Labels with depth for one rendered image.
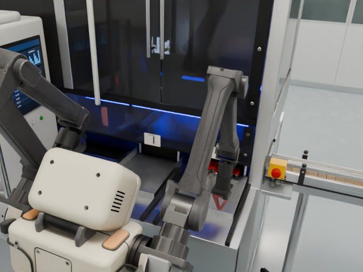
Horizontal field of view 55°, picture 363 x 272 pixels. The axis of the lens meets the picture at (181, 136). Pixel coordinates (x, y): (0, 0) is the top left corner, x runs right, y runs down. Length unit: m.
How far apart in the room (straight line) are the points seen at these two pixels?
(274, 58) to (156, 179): 0.74
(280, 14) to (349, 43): 4.72
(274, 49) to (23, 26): 1.02
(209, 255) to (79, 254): 1.24
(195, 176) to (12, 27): 1.02
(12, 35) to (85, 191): 0.94
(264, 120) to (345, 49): 4.67
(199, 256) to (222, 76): 1.27
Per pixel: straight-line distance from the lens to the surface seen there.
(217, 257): 1.94
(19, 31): 1.62
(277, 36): 1.37
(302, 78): 6.17
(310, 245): 2.77
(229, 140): 1.20
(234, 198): 1.53
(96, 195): 0.76
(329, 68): 6.12
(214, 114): 0.87
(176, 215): 0.83
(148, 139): 1.68
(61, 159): 0.83
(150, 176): 1.65
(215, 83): 0.90
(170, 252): 0.80
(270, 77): 1.40
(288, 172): 1.68
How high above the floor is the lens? 1.78
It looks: 27 degrees down
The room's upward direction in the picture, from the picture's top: 2 degrees clockwise
